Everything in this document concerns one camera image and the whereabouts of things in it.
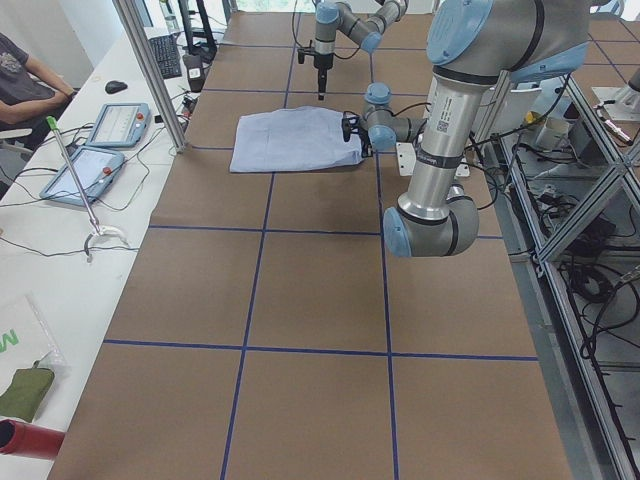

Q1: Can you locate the black keyboard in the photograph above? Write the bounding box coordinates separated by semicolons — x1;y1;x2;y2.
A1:
148;35;182;79

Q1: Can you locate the clear plastic bag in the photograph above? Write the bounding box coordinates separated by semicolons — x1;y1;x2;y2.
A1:
1;295;70;400

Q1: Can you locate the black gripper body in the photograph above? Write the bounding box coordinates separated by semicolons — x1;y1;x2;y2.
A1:
297;41;334;70
341;111;373;157

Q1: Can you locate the lower blue teach pendant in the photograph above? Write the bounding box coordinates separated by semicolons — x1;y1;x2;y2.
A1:
39;146;125;207

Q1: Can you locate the aluminium frame post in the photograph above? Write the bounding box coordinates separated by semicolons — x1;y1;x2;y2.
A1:
112;0;186;153

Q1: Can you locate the seated person in grey shirt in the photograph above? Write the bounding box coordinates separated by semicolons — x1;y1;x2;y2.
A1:
1;34;77;150

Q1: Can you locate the red cylinder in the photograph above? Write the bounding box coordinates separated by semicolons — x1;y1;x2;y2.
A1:
1;419;65;460

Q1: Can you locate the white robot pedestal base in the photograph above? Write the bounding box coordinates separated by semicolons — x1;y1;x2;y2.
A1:
396;142;447;177

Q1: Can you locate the green cloth pouch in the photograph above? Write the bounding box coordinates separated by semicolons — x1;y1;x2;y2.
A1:
1;367;55;422

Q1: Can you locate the reacher grabber stick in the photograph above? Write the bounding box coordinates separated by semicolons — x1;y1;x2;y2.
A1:
46;116;130;263

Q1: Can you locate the black computer mouse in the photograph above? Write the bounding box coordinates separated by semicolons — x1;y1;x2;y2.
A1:
104;80;128;95

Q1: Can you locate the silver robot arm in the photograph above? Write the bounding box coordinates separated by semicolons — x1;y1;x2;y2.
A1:
342;1;592;257
297;0;409;100

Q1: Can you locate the blue teach pendant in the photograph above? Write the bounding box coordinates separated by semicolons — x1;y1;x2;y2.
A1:
39;146;125;207
86;103;150;148

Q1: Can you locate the light blue striped dress shirt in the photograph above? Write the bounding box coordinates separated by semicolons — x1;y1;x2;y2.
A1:
229;106;363;173

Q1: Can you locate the upper blue teach pendant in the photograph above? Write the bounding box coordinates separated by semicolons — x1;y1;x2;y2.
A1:
86;103;150;148

